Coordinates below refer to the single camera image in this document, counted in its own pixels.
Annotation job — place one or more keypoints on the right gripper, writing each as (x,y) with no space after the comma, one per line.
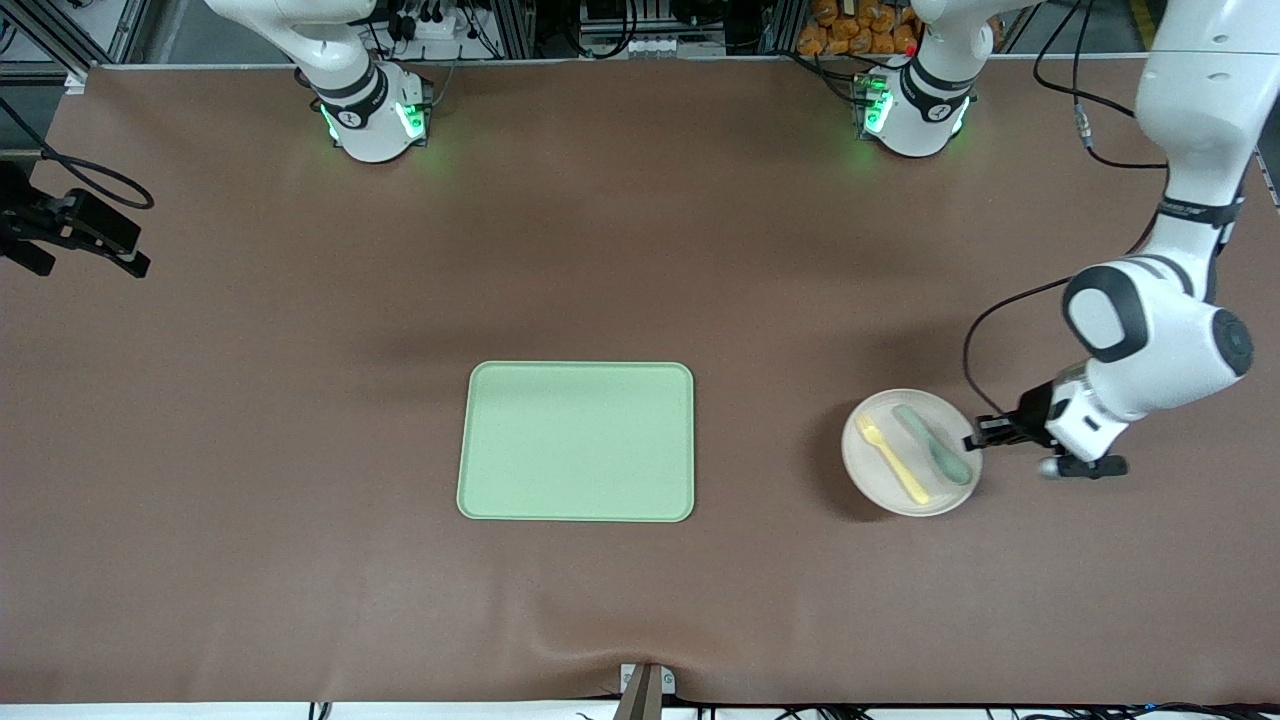
(18,211)

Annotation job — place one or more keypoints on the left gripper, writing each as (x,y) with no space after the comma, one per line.
(1031,409)

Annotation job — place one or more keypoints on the yellow plastic fork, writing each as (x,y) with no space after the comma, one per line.
(893,462)

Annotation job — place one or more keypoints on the white speckled round plate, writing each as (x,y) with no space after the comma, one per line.
(868,475)

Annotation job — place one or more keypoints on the pale green plastic spoon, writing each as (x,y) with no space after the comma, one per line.
(950,465)

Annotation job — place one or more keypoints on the light green rectangular tray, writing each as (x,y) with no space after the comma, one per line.
(575,440)

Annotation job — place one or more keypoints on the white power strip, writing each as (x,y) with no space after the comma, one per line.
(432,25)

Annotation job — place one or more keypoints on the orange snack packets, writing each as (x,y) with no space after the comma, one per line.
(860,25)

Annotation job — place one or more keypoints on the aluminium frame profile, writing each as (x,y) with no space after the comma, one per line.
(60,35)

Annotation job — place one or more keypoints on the metal table edge bracket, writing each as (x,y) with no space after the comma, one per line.
(647,690)

